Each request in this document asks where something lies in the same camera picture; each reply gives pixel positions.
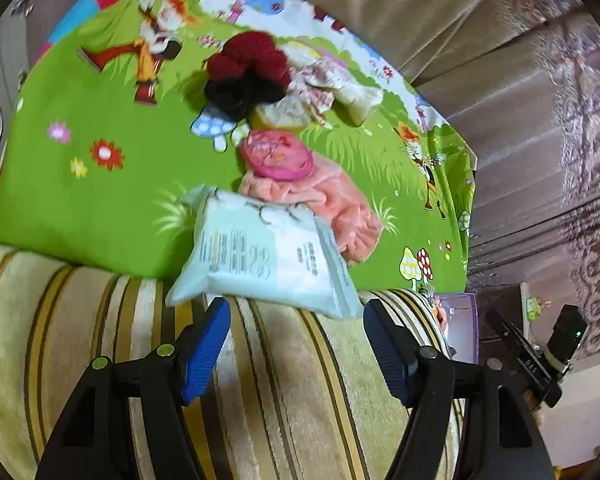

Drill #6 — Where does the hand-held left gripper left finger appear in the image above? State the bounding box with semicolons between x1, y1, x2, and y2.
35;296;232;480

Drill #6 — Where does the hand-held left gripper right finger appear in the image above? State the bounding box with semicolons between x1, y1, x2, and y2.
362;299;556;480

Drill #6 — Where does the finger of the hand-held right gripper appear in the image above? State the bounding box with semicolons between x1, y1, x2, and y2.
486;307;528;356

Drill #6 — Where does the pale green wet wipes packet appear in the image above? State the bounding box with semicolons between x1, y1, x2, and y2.
165;185;363;320

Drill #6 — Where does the pink fleece cloth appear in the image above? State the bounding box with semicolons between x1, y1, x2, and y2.
237;152;386;267

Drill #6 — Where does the pink round pouch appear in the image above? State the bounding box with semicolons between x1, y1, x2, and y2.
239;129;315;181

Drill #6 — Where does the white floral mitten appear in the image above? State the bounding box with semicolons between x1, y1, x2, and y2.
285;40;385;128

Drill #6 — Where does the black knit scrunchie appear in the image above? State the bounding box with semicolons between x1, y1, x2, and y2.
203;72;286;121

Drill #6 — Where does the dark red knit scrunchie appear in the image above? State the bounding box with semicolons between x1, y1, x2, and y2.
202;31;293;88

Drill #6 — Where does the small green toy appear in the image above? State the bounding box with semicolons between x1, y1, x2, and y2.
526;296;551;321

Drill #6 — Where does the purple plastic box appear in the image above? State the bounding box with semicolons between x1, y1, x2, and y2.
432;292;481;366

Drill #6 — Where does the striped plush blanket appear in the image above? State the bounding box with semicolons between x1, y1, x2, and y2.
0;245;466;480

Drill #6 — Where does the cartoon printed green blanket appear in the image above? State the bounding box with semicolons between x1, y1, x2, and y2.
0;0;478;293

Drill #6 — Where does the lace trimmed curtain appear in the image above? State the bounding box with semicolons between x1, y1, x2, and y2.
415;5;600;361

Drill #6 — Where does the beige curtain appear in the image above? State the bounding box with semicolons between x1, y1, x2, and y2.
225;0;581;106

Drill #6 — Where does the white carved dresser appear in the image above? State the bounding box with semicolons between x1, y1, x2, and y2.
0;0;36;196

